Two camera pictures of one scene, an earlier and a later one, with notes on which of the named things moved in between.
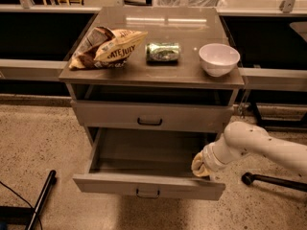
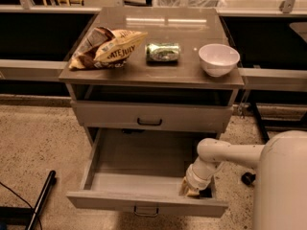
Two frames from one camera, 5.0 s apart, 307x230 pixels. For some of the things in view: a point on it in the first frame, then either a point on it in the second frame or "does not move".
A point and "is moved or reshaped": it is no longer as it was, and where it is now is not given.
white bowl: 218,59 does not move
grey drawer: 150,163 is moved or reshaped
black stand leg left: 42,200 does not move
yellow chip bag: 106,48 does not move
